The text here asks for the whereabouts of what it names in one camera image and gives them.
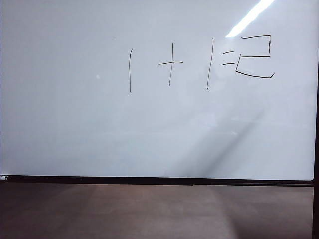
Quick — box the black whiteboard stand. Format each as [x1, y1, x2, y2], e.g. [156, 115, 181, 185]
[312, 0, 319, 239]

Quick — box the white whiteboard with black frame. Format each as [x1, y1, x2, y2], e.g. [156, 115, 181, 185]
[0, 0, 316, 186]

